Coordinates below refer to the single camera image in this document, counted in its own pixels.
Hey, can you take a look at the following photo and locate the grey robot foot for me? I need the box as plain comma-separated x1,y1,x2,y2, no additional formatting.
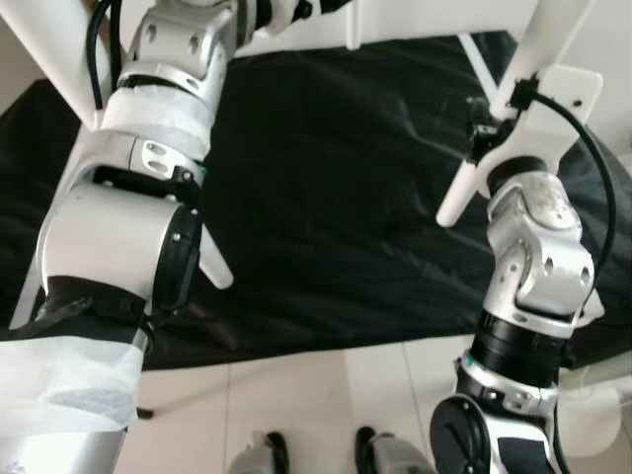
227,432,289,474
355,427,435,474

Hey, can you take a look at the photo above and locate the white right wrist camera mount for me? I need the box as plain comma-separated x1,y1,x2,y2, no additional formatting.
472,64,603,194

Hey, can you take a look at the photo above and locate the white standing fan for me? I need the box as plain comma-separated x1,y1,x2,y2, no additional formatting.
558,380,632,460

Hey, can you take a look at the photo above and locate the grey robot right foot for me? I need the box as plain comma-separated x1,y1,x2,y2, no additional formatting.
355,427,435,474

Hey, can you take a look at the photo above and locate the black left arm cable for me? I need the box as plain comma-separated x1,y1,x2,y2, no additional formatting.
87,0,124,110

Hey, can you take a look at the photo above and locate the grey robot left foot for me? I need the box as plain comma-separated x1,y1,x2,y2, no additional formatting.
227,432,289,474

